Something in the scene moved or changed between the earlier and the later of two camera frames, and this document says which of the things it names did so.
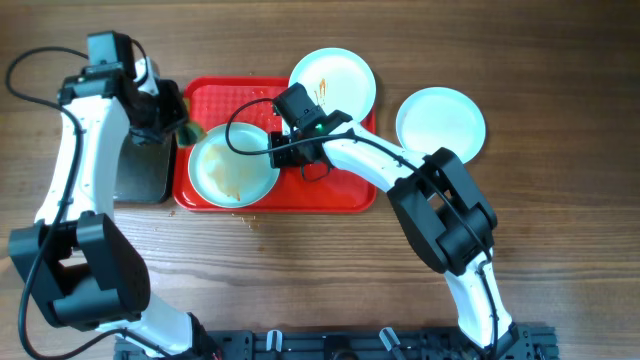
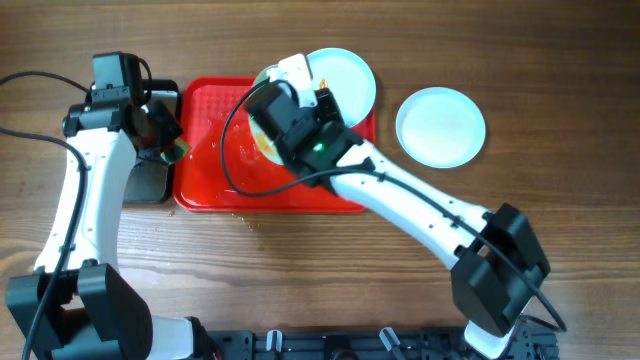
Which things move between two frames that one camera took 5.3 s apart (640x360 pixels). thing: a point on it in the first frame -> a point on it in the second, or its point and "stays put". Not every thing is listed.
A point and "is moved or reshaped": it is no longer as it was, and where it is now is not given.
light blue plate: x=435 y=118 stays put
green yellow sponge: x=191 y=131 -> x=181 y=147
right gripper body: x=288 y=157 -> x=327 y=103
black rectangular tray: x=145 y=171 stays put
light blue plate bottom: x=233 y=180 is moved or reshaped
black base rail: x=348 y=344 stays put
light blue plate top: x=336 y=79 stays put
